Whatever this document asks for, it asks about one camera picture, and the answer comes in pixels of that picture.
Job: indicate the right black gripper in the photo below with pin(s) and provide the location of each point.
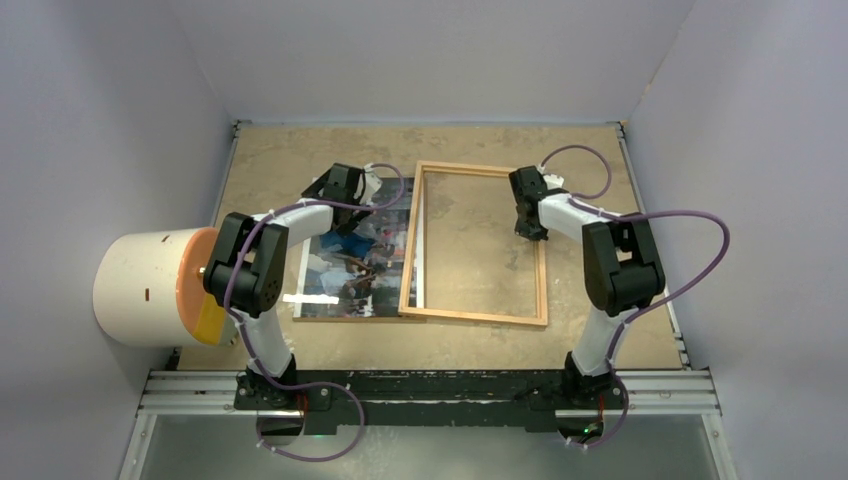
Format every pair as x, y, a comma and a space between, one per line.
524, 230

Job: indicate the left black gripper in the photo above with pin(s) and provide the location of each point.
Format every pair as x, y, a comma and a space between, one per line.
359, 211

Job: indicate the printed photo sheet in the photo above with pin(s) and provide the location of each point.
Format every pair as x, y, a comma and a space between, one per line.
359, 273

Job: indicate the wooden picture frame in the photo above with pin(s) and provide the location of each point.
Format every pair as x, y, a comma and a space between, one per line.
463, 260

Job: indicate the brown backing board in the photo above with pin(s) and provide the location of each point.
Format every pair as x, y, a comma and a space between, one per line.
360, 319

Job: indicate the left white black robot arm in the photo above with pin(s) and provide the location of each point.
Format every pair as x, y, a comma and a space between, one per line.
246, 269

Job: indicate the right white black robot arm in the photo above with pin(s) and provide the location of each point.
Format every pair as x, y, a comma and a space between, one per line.
621, 267

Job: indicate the white cylinder orange lid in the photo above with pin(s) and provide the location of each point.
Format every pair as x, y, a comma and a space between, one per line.
148, 291

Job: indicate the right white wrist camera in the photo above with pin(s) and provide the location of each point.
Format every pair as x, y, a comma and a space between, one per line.
552, 181

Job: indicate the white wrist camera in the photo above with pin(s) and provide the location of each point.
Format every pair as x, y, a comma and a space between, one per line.
371, 184
552, 181

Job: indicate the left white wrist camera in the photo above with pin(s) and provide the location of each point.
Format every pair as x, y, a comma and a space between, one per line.
371, 184

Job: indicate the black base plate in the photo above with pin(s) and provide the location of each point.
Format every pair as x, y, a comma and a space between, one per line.
353, 413

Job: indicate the aluminium rail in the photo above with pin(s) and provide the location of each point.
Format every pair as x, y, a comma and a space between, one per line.
648, 392

